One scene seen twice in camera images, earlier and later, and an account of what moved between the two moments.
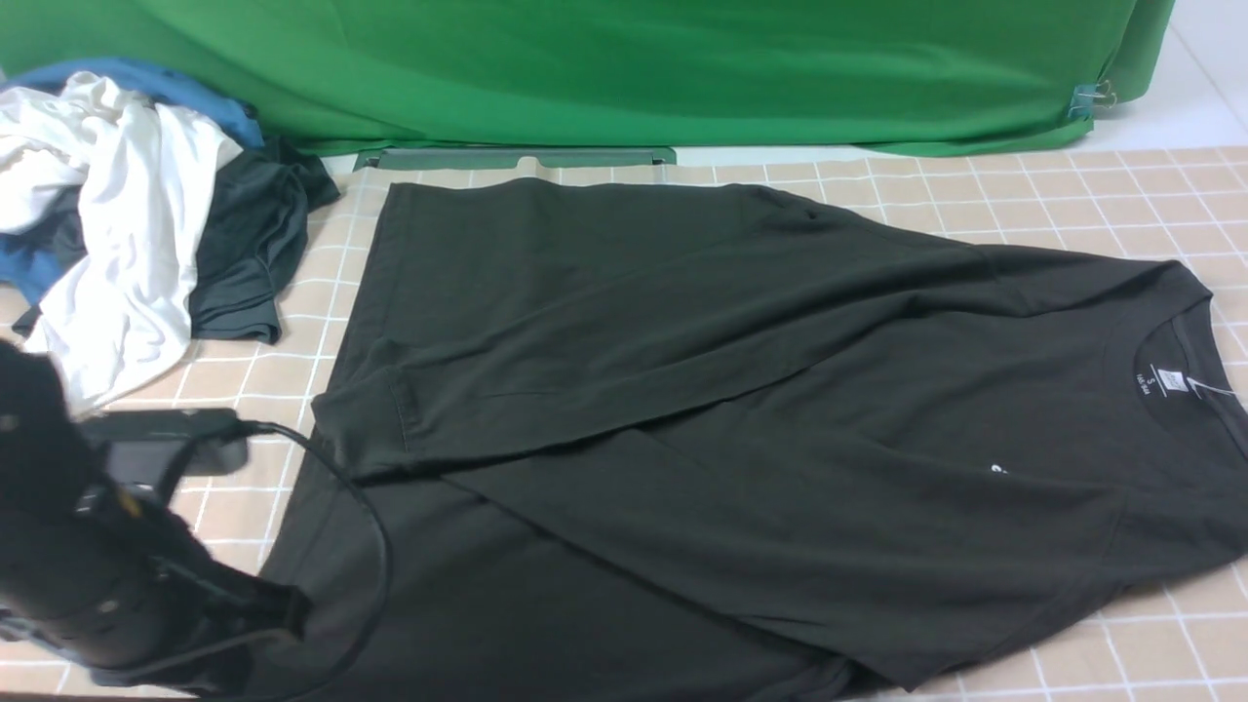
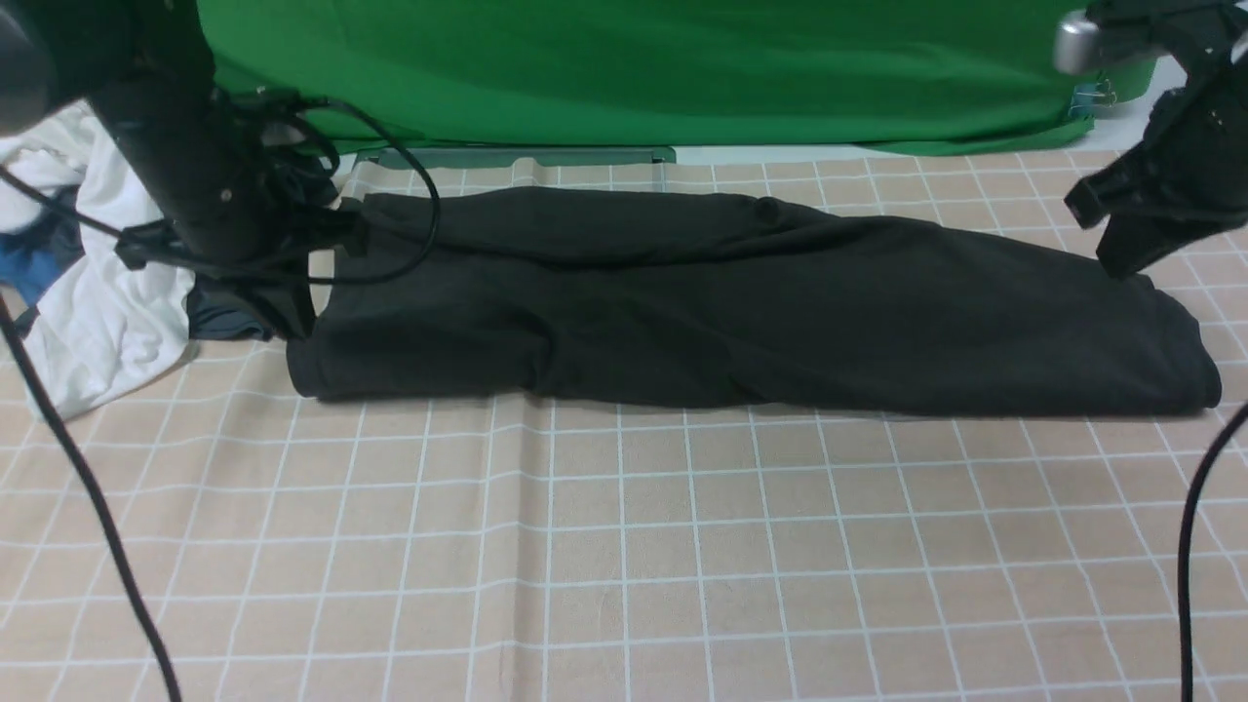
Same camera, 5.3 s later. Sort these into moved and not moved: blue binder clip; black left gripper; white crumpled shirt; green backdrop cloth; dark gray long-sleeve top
Moved: black left gripper; dark gray long-sleeve top
Not moved: green backdrop cloth; blue binder clip; white crumpled shirt
